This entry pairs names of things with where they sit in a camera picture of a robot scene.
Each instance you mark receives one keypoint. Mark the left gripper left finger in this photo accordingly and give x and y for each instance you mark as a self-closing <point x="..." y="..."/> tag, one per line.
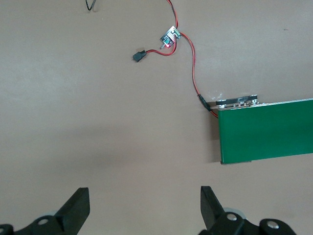
<point x="73" y="210"/>

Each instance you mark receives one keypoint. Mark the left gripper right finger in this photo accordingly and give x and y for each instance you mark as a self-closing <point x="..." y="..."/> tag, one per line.
<point x="210" y="210"/>

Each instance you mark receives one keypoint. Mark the green conveyor belt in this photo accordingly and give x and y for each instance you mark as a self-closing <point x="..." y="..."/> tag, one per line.
<point x="269" y="132"/>

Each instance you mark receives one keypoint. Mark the black connector plug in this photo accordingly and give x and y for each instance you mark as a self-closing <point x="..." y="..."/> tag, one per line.
<point x="138" y="55"/>

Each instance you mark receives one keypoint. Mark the small controller circuit board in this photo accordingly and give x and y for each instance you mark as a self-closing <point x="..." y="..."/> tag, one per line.
<point x="170" y="36"/>

